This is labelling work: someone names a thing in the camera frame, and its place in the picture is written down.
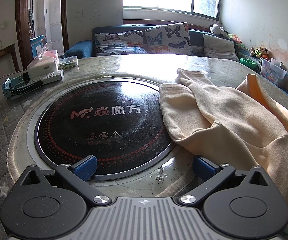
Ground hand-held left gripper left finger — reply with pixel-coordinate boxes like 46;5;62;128
15;155;112;205

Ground blue smartwatch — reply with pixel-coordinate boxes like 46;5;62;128
2;72;44;98

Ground colourful plush toy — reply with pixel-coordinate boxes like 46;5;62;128
228;33;242;45

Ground blue sofa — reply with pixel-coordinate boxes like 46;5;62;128
62;24;288;110

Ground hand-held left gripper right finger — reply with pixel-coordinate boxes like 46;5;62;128
178;155;276;207

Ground flat butterfly print pillow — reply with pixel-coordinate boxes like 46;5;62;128
94;30;148;57

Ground round black induction cooktop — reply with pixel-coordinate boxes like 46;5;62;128
26;76;182;180

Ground brown wooden door frame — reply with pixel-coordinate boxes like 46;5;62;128
15;0;69;70

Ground clear plastic storage box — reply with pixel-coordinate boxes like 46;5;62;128
260;57;288;88

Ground green flat box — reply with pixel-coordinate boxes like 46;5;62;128
58;56;79;69

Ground grey pillow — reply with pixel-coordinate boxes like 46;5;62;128
203;34;240;62

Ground panda plush toy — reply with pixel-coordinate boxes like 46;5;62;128
209;24;228;37

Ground upright butterfly print pillow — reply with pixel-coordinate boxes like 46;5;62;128
144;22;192;55

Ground green bowl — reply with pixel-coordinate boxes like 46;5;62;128
240;58;257;68

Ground brown and green plush toys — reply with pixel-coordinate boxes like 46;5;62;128
250;47;271;59

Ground white tissue box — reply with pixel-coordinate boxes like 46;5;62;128
26;42;59;77

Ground cream sweatshirt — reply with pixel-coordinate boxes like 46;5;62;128
159;68;288;233

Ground blue box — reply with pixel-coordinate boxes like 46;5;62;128
31;34;47;59

